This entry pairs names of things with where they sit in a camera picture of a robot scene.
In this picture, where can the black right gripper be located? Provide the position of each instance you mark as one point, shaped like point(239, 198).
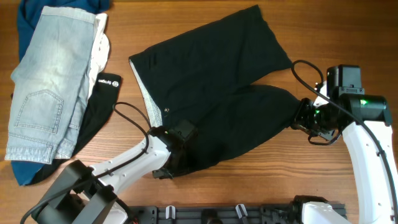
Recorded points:
point(300, 122)

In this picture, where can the black garment with white logo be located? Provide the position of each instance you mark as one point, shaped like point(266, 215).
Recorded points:
point(100, 108)

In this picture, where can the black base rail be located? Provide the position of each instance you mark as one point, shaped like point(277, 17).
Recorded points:
point(264, 214)

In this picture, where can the black shorts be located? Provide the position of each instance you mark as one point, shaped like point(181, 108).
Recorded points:
point(209, 77)

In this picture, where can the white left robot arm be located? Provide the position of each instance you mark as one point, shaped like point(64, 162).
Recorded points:
point(89, 194)

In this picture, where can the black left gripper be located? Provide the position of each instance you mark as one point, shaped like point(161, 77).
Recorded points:
point(161, 172)

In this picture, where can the dark blue garment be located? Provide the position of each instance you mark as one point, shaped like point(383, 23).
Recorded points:
point(27, 19)

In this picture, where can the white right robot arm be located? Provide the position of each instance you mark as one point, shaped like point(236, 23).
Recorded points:
point(364, 122)

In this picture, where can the light blue denim jeans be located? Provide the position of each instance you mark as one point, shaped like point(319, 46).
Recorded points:
point(51, 87)

